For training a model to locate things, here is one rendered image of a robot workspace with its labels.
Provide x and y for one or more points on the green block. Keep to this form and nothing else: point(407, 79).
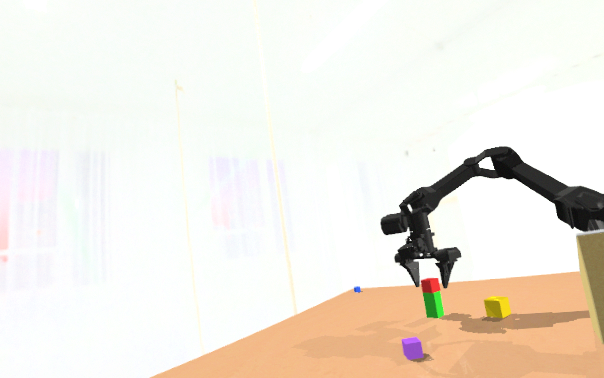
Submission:
point(431, 299)
point(434, 311)

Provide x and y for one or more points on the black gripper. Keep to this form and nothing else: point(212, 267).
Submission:
point(445, 257)

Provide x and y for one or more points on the red block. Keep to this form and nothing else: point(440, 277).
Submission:
point(430, 285)

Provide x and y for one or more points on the purple block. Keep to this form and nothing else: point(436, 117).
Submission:
point(412, 348)

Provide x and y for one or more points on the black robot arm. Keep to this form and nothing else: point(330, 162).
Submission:
point(578, 206)

